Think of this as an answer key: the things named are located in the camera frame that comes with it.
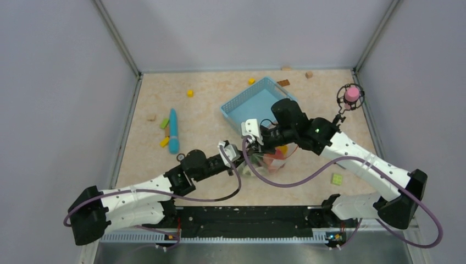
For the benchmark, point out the pink microphone on tripod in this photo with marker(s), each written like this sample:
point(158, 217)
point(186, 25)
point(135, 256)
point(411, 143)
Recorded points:
point(350, 97)

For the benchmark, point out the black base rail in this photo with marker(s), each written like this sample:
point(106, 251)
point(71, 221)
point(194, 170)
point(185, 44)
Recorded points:
point(252, 221)

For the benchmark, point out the pink peach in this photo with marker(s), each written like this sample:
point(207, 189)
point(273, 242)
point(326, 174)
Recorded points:
point(272, 162)

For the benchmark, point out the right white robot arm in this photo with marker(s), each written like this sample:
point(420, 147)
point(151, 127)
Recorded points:
point(396, 189)

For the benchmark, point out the beige wooden block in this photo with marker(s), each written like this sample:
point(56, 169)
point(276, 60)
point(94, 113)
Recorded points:
point(151, 118)

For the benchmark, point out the green block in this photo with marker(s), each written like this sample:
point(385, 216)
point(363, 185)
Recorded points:
point(164, 123)

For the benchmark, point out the clear zip top bag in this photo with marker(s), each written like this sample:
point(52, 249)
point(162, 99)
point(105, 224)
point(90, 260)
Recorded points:
point(255, 156)

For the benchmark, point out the poker chip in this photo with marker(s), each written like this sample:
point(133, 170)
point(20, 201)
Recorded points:
point(180, 157)

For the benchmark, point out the yellow wedge block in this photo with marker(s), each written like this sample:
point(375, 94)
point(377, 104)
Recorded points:
point(164, 142)

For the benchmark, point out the brown cube block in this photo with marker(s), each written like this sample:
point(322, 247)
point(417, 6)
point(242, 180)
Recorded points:
point(284, 83)

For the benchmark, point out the light blue plastic basket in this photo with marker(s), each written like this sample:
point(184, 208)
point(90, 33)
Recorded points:
point(254, 102)

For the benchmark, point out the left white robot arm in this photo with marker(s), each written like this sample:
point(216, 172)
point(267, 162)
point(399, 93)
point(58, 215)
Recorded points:
point(98, 212)

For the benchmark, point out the yellow lemon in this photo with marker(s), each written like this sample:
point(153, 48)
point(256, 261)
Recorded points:
point(283, 149)

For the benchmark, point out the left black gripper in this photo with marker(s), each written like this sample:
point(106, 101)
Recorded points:
point(229, 170)

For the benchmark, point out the blue cylindrical bottle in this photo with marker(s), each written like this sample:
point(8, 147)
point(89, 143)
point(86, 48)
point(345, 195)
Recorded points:
point(174, 145)

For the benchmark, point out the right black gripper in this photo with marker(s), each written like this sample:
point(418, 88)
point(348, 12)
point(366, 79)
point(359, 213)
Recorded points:
point(264, 142)

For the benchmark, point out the light green lego brick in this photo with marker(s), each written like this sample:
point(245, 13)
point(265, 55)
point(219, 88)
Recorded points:
point(336, 179)

